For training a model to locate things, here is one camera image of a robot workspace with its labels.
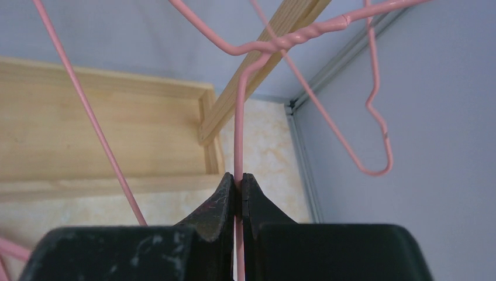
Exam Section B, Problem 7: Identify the pink wire hanger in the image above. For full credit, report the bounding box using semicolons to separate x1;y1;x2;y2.
173;1;416;280
33;0;147;226
247;0;394;177

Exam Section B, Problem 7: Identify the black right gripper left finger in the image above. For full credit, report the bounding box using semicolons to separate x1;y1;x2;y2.
20;173;236;280

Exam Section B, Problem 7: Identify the wooden hanger rack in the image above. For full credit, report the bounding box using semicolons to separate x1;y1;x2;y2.
0;0;334;203

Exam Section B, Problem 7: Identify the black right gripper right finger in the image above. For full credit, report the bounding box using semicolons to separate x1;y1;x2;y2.
241;173;432;280

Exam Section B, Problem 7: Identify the pink plastic hanger outer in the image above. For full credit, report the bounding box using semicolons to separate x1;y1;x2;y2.
1;238;32;281

